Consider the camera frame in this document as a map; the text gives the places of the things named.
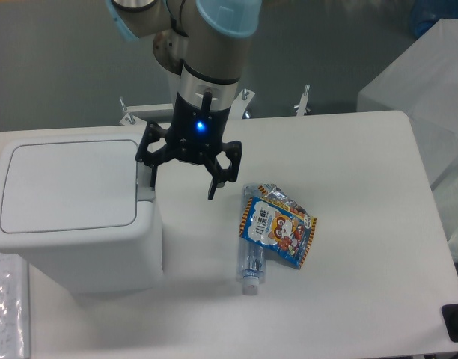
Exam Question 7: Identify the blue water jug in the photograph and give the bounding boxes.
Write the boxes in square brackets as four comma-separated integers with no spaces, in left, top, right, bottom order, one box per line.
[409,0,458,38]

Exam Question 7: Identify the clear plastic water bottle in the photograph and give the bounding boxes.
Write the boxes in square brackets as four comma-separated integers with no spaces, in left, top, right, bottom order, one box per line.
[236,182,268,293]

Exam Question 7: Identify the white plastic trash can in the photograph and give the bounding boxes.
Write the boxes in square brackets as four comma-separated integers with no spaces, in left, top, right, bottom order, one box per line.
[0,133,163,293]

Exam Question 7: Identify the blue cartoon snack bag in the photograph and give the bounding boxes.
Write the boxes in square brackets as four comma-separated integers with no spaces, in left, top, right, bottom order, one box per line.
[239,183,317,269]

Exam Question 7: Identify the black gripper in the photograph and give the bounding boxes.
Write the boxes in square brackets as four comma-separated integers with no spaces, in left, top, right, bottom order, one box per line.
[135,91,242,200]

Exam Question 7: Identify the white metal base frame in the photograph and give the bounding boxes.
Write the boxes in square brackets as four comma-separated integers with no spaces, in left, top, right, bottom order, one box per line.
[120,84,311,126]

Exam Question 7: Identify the black device at edge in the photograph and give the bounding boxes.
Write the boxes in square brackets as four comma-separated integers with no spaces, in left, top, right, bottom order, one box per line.
[442,304,458,343]

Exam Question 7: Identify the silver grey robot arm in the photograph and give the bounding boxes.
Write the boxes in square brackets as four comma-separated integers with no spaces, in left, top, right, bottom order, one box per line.
[106,1,262,199]

